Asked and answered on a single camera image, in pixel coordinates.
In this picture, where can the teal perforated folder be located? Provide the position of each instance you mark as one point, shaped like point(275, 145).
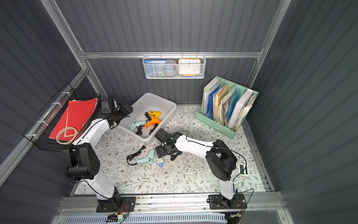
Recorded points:
point(231, 104)

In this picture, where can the yellow glue gun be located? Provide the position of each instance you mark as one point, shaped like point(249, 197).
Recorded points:
point(152, 113)

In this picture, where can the aluminium front rail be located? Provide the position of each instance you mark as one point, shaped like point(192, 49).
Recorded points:
point(250, 207)

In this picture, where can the blue folder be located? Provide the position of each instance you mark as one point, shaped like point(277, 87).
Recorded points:
point(208, 104)

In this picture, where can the green plastic file organizer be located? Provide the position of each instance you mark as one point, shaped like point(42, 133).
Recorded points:
point(220, 102)

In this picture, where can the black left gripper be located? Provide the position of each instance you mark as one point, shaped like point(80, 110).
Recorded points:
point(123, 110)

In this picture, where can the grey tape roll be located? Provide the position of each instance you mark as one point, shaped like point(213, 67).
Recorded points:
point(170, 68)

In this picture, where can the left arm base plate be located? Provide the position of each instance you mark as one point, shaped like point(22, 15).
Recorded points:
point(116, 205)

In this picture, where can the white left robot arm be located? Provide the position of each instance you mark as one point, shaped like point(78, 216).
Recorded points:
point(80, 160)

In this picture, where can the white calculator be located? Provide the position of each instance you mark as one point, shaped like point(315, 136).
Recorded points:
point(242, 170)

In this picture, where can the white wire wall basket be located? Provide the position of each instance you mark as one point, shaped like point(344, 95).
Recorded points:
point(178, 76)

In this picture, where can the mint glue gun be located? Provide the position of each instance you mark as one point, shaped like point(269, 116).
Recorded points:
point(137, 126)
point(149, 159)

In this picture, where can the white thick binder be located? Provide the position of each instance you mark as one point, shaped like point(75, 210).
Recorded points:
point(239, 106)

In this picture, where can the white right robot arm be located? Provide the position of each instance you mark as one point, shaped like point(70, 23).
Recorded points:
point(220, 159)

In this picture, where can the floral table mat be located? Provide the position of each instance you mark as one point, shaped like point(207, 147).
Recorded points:
point(186, 174)

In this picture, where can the black wire side basket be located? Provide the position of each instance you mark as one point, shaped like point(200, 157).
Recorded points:
point(38, 132)

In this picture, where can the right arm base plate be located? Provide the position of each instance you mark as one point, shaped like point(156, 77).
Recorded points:
point(226, 201)

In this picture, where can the white blue-tip glue gun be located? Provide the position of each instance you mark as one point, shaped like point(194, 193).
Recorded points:
point(160, 162)

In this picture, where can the red folder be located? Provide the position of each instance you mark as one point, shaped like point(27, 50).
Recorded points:
point(75, 115)

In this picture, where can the blue box in basket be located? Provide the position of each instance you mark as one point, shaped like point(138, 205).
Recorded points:
point(153, 67)

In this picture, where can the translucent white storage box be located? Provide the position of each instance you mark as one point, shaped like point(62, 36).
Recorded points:
point(148, 102)

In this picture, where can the orange glue gun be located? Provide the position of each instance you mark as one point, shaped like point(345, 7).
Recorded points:
point(153, 121)

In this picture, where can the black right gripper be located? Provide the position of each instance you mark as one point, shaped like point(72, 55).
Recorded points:
point(161, 150)

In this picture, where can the yellow alarm clock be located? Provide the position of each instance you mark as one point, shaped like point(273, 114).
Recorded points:
point(189, 67)

